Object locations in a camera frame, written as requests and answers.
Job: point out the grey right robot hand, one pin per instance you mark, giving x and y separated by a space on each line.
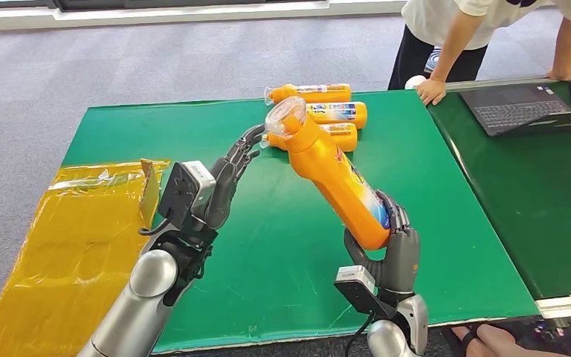
403 261

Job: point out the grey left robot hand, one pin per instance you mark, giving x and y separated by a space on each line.
226 182

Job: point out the orange detergent bottle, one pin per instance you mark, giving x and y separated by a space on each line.
315 93
339 114
335 182
342 137

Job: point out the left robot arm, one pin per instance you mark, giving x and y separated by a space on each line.
137 305

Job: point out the person's right forearm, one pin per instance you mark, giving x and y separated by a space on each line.
455 44

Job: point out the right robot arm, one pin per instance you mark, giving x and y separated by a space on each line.
389 342

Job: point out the brown cardboard flap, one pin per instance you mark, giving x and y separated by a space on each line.
150 197

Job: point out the person's foot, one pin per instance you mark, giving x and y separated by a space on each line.
512 344
458 334

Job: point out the yellow film-wrapped flat box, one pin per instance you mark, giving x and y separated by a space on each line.
68 246

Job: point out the person's right hand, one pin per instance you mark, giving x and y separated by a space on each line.
432 91

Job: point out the person's hand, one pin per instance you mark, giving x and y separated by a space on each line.
564 75
432 91

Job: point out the white window sill ledge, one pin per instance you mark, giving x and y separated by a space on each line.
167 15

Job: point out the small white round object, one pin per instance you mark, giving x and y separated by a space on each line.
413 81

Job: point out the dark grey laptop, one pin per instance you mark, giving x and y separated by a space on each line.
517 106

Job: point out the blue white patterned object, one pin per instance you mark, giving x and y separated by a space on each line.
432 61

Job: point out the person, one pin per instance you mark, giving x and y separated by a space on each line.
413 54

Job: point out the person's left hand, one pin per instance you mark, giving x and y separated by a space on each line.
564 75

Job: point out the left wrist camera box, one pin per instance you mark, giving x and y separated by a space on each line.
187 192

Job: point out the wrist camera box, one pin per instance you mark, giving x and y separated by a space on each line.
187 192
359 290

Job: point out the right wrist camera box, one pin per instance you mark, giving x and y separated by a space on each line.
359 290

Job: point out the silver conveyor table frame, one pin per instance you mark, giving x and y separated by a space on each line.
568 301

